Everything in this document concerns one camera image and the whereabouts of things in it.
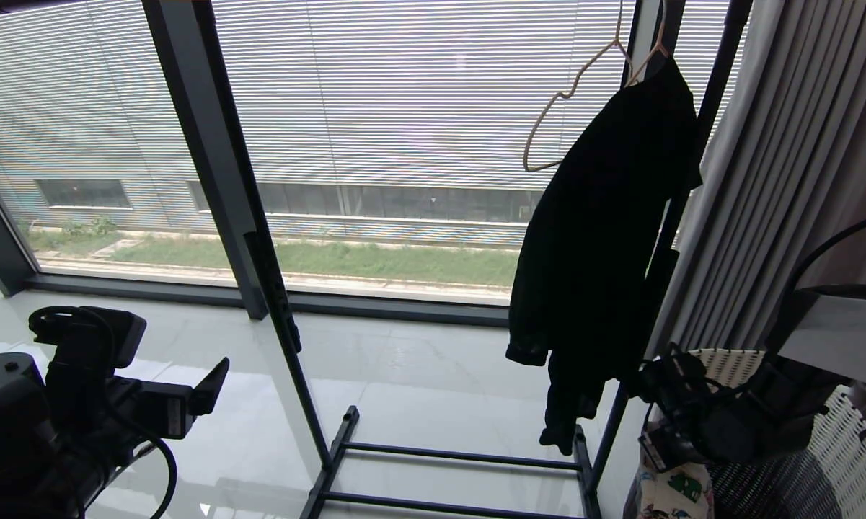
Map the black clothes rack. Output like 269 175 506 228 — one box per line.
0 0 755 519

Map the window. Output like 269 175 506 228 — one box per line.
0 0 752 329

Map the cream printed garment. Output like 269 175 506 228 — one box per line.
624 425 716 519

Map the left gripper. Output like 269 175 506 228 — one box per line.
47 360 197 469

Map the pink clothes hanger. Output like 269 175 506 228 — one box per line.
523 0 632 174
624 0 673 89

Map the black cable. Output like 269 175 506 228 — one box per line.
107 409 180 519
785 210 866 305

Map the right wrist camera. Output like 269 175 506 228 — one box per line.
629 345 710 409

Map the white laundry basket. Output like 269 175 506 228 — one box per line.
640 348 866 519

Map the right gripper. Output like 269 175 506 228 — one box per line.
638 393 763 473

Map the black garment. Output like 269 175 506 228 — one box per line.
506 55 704 457

